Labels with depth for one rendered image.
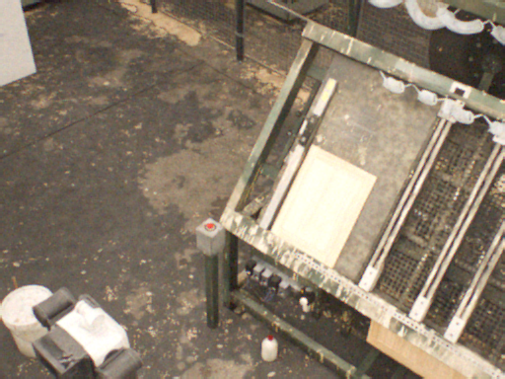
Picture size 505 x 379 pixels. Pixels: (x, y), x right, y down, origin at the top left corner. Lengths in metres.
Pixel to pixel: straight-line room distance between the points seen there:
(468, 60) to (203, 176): 2.62
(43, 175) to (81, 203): 0.49
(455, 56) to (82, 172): 3.25
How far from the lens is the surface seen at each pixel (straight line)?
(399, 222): 3.37
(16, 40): 6.72
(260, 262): 3.75
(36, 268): 4.90
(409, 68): 3.44
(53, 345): 2.75
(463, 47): 3.72
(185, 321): 4.42
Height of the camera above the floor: 3.55
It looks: 41 degrees down
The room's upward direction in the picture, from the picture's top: 7 degrees clockwise
